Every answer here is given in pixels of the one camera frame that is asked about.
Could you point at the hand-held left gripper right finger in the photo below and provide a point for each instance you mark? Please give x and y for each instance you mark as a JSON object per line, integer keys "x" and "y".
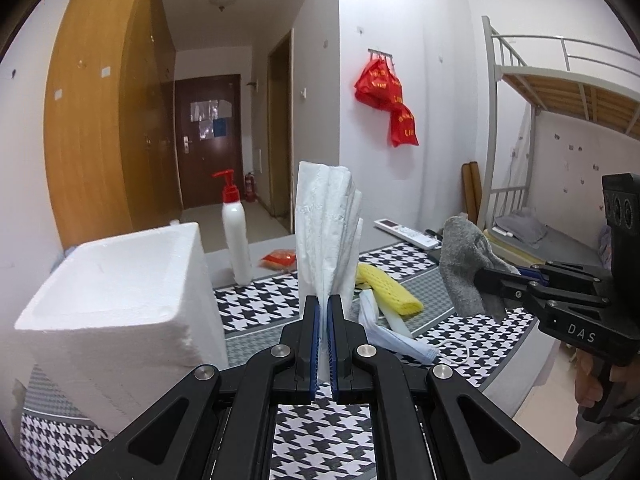
{"x": 334, "y": 345}

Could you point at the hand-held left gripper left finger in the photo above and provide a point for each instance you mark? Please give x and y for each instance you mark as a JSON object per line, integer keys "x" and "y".
{"x": 314, "y": 340}

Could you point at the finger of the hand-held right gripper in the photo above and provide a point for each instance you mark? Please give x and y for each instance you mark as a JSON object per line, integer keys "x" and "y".
{"x": 505, "y": 285}
{"x": 565, "y": 269}

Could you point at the grey cloth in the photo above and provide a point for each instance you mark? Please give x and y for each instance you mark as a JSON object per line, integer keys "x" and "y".
{"x": 462, "y": 265}

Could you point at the blue face mask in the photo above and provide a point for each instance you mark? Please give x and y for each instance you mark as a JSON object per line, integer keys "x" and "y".
{"x": 395, "y": 342}

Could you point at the yellow foam net sleeve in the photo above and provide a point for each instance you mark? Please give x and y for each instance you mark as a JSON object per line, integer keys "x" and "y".
{"x": 385, "y": 287}

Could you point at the white foam box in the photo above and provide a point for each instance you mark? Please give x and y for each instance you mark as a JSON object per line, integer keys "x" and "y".
{"x": 115, "y": 310}

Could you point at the person's right forearm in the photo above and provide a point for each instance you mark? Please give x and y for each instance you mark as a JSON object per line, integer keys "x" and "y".
{"x": 610, "y": 447}

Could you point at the person's right hand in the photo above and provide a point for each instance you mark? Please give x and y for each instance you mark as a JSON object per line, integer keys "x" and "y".
{"x": 592, "y": 377}

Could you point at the houndstooth table cloth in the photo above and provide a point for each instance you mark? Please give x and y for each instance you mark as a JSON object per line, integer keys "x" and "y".
{"x": 270, "y": 305}

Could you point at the grey pillow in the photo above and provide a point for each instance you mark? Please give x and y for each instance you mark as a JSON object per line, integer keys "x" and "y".
{"x": 522, "y": 227}

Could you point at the red snack packet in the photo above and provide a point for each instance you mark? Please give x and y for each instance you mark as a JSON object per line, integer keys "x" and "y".
{"x": 280, "y": 260}

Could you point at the wooden boards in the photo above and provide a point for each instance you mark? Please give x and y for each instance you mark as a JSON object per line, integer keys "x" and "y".
{"x": 471, "y": 192}

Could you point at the white remote control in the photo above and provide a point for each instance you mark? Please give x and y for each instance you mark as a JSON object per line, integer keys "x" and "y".
{"x": 407, "y": 233}

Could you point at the white lotion bottle red pump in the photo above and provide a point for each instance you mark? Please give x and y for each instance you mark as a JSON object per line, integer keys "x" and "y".
{"x": 236, "y": 240}

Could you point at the red fire extinguisher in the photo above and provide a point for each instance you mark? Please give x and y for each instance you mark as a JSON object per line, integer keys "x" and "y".
{"x": 249, "y": 187}

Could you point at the metal bunk bed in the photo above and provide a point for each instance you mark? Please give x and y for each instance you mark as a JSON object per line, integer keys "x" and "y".
{"x": 565, "y": 90}

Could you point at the red plastic bag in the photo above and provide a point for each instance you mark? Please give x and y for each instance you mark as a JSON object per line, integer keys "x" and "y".
{"x": 404, "y": 127}
{"x": 377, "y": 85}

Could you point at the dark brown door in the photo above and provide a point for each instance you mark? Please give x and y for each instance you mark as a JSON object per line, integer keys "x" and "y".
{"x": 207, "y": 160}

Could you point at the papers on door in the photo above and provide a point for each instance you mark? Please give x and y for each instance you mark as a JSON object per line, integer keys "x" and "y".
{"x": 210, "y": 117}

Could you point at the wooden wardrobe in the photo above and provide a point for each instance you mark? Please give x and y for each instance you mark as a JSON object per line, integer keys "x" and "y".
{"x": 100, "y": 125}

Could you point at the ceiling lamp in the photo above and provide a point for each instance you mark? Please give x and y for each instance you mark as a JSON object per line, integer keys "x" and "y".
{"x": 223, "y": 1}

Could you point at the wooden door frame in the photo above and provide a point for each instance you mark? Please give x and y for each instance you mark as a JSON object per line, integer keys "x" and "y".
{"x": 287, "y": 135}

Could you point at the metal wall hook rack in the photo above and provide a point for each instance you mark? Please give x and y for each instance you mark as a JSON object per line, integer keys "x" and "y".
{"x": 381, "y": 54}

